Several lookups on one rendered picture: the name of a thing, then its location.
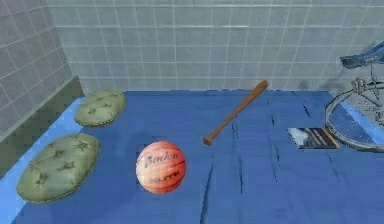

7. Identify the blue bed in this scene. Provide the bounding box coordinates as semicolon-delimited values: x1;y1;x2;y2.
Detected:
0;89;384;224

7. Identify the orange basketball with black stripes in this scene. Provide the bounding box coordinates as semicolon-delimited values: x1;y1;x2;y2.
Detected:
135;140;187;195

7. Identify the brown wooden baseball bat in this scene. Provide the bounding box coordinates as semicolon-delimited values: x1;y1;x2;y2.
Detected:
203;79;270;147

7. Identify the green tufted pillow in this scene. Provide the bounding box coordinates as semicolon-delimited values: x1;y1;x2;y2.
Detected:
16;132;102;204
73;88;127;128

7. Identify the dark striped book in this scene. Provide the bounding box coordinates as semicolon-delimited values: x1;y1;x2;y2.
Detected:
287;127;341;150

